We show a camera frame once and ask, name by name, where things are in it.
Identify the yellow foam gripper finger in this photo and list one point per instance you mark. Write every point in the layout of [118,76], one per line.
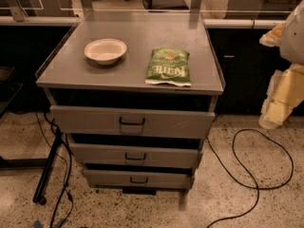
[273,114]

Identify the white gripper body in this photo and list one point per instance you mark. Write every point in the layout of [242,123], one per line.
[293,42]

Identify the grey top drawer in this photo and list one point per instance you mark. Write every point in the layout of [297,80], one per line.
[137,122]

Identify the grey drawer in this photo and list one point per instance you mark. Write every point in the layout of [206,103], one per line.
[138,179]
[137,122]
[136,156]

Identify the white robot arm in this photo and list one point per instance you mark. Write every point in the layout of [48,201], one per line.
[289,37]

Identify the grey middle drawer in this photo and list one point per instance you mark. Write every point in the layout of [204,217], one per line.
[136,156]

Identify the grey metal drawer cabinet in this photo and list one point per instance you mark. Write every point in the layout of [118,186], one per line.
[71,79]

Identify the grey bottom drawer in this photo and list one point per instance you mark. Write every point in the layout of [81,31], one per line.
[138,179]

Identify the green chip bag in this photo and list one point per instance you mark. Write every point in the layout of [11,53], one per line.
[168,66]

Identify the white paper bowl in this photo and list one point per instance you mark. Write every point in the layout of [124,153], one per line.
[105,51]

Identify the black stand leg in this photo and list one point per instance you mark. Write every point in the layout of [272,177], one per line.
[43,181]

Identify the white horizontal rail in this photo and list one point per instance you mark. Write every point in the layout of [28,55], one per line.
[210,23]

